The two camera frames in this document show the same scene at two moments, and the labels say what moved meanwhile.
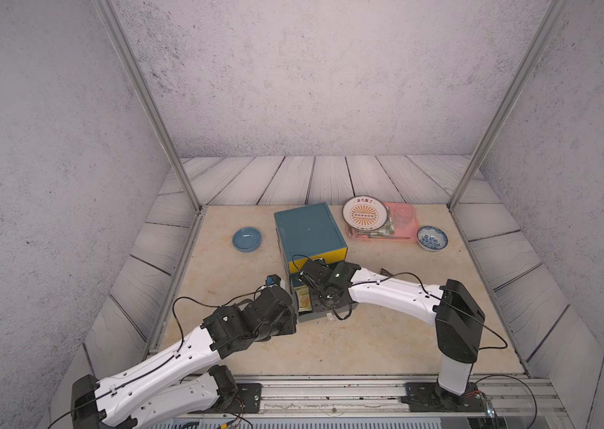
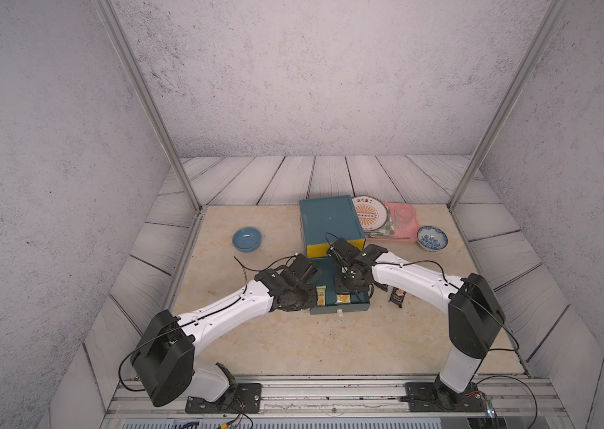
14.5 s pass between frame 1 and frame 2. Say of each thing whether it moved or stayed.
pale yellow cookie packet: moved
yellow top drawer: moved
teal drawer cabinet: moved
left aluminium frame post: stayed
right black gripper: moved
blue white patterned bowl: stayed
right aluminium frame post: stayed
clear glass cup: stayed
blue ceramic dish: stayed
